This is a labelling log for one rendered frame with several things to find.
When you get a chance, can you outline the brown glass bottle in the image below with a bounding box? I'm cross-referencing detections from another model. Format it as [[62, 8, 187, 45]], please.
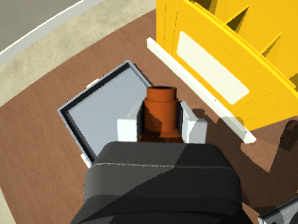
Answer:
[[139, 86, 184, 143]]

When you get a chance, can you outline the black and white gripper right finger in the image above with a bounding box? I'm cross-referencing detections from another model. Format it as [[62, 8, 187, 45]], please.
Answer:
[[177, 101, 208, 144]]

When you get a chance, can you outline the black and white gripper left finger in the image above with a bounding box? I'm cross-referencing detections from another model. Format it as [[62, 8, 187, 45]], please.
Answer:
[[118, 100, 145, 142]]

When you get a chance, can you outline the yellow plastic crate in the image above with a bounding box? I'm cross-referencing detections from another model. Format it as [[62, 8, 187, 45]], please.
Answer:
[[156, 0, 298, 131]]

